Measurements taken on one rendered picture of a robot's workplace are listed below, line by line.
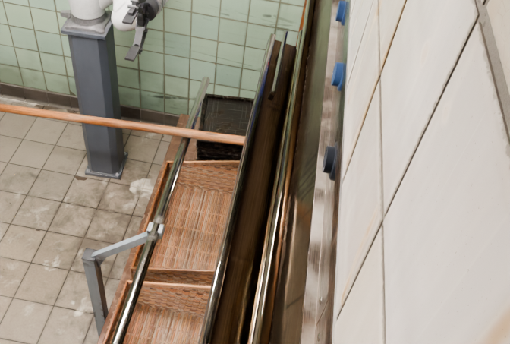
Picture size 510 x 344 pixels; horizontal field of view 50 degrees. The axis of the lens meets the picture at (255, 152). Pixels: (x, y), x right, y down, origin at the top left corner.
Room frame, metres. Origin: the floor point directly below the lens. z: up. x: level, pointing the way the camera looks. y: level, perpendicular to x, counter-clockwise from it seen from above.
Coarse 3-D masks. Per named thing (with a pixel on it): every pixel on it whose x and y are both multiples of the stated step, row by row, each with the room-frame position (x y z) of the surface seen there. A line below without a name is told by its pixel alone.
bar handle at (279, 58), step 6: (282, 36) 1.56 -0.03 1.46; (282, 42) 1.53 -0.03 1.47; (282, 48) 1.50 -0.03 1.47; (282, 54) 1.46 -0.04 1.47; (276, 60) 1.50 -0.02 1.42; (276, 66) 1.40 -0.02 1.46; (276, 72) 1.36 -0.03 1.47; (276, 78) 1.33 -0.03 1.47; (276, 84) 1.31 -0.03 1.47; (270, 90) 1.30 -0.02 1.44; (276, 90) 1.28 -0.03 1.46; (270, 96) 1.30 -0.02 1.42
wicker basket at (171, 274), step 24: (168, 168) 1.58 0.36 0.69; (192, 168) 1.58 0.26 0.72; (216, 168) 1.57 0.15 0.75; (192, 192) 1.55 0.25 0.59; (216, 192) 1.57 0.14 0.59; (168, 216) 1.40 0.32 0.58; (216, 216) 1.44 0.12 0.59; (168, 240) 1.28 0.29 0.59; (192, 240) 1.29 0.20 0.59; (216, 240) 1.32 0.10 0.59; (168, 264) 1.16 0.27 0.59; (192, 264) 1.18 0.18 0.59
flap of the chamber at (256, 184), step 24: (288, 48) 1.59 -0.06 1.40; (288, 72) 1.46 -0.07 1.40; (264, 96) 1.30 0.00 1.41; (264, 120) 1.20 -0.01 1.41; (264, 144) 1.10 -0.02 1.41; (264, 168) 1.02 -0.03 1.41; (264, 192) 0.93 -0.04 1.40; (240, 216) 0.83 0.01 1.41; (264, 216) 0.86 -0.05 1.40; (240, 240) 0.77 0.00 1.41; (264, 240) 0.79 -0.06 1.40; (216, 264) 0.69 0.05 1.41; (240, 264) 0.70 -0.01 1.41; (240, 288) 0.64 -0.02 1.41; (240, 312) 0.58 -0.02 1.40; (216, 336) 0.52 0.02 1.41; (240, 336) 0.53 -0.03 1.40
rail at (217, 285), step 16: (272, 48) 1.53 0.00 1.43; (256, 96) 1.27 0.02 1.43; (256, 112) 1.20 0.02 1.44; (240, 176) 0.95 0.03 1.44; (240, 192) 0.89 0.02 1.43; (224, 240) 0.74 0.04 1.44; (224, 256) 0.70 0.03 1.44; (224, 272) 0.66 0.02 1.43; (208, 320) 0.54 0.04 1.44; (208, 336) 0.50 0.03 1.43
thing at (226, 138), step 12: (0, 108) 1.44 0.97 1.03; (12, 108) 1.44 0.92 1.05; (24, 108) 1.43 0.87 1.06; (72, 120) 1.38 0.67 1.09; (84, 120) 1.37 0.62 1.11; (96, 120) 1.37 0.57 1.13; (108, 120) 1.36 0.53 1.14; (120, 120) 1.36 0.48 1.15; (156, 132) 1.32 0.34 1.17; (168, 132) 1.31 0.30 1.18; (180, 132) 1.31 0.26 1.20; (192, 132) 1.30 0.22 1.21; (204, 132) 1.30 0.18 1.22; (240, 144) 1.26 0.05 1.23
